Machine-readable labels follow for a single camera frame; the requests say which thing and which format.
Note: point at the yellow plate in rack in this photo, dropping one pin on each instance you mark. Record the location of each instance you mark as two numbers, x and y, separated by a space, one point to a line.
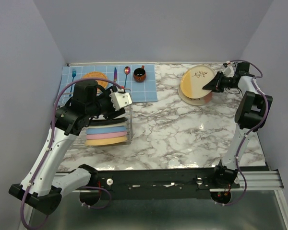
106 141

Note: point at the blue plate in rack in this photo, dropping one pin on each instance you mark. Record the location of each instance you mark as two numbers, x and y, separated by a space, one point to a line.
105 130

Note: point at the iridescent rainbow knife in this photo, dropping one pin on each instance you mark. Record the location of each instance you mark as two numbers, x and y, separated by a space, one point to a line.
115 76

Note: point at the steel wire dish rack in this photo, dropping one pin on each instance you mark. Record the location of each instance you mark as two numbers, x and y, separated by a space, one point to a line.
130 119

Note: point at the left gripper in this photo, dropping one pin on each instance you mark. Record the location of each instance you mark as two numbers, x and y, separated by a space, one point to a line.
113 113

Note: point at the blue checked placemat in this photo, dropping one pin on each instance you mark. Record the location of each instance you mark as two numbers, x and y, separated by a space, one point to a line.
141 92

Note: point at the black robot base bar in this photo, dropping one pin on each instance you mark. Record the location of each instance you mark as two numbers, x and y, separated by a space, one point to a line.
158 184

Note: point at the iridescent rainbow spoon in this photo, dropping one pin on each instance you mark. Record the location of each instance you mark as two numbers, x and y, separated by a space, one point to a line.
127 71

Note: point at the cream and yellow plate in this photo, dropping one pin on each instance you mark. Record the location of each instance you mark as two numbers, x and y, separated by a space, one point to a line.
195 79

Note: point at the cream and pink plate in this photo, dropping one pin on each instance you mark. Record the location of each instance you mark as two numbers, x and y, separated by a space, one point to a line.
196 102

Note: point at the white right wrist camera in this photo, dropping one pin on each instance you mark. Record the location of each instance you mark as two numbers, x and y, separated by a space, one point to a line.
228 70

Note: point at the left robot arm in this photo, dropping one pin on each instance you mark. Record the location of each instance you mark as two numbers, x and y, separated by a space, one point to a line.
39 189

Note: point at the orange and black mug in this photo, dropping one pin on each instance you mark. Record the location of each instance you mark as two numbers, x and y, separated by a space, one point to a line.
139 74

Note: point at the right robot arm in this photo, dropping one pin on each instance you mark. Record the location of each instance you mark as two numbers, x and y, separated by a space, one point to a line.
250 116

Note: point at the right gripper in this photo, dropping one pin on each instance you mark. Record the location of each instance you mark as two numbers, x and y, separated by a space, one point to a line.
214 84

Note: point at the aluminium frame rail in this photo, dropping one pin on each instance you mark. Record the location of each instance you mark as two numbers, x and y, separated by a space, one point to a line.
258 204

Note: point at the blue metal fork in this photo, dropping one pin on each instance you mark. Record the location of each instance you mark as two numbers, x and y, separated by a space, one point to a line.
73 76

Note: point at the woven wicker round trivet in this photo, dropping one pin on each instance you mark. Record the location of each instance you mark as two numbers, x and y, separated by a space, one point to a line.
97 74

